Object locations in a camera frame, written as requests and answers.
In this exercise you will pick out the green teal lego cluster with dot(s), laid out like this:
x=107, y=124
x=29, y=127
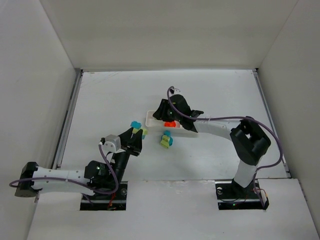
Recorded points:
x=138, y=126

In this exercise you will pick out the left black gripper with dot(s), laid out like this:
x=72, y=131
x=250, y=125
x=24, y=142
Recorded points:
x=129, y=145

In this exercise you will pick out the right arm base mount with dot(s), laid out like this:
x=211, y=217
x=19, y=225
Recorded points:
x=233, y=197

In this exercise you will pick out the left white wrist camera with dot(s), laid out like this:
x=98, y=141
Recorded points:
x=111, y=143

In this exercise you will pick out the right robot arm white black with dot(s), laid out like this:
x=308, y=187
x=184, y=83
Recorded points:
x=249, y=140

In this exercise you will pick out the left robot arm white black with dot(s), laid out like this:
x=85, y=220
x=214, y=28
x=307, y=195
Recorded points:
x=97, y=177

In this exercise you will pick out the orange round lego piece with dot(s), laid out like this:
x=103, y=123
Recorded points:
x=172, y=124

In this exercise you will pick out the right aluminium rail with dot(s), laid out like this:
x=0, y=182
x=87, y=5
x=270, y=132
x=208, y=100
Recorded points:
x=270, y=119

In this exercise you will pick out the aluminium rail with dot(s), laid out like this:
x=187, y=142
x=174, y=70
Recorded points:
x=67, y=121
x=270, y=119

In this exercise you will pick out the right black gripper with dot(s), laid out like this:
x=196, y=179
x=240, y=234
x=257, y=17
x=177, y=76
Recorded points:
x=164, y=110

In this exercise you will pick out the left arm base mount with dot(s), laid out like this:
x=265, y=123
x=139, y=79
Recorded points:
x=101, y=202

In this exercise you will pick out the teal green lego stack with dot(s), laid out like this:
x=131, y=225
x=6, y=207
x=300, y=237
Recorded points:
x=166, y=140

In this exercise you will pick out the left aluminium rail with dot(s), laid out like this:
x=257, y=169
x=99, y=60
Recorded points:
x=67, y=121

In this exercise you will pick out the white three-compartment tray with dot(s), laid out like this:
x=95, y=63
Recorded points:
x=158, y=127

